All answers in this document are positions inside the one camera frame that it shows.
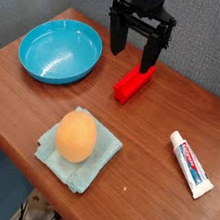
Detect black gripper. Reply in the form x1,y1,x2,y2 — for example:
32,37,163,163
110,0,177,73

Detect yellow ball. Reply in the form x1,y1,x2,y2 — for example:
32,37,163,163
55,110,97,163

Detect blue plate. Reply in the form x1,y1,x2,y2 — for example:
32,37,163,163
18,19,103,85

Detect red plastic block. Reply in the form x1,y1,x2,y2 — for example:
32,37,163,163
114,65,156,104

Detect light blue folded cloth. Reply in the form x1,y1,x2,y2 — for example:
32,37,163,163
35,107,122,193

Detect white toothpaste tube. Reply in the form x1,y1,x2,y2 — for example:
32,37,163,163
170,130,214,199

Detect grey table leg frame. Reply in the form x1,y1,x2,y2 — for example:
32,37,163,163
10,189,61,220

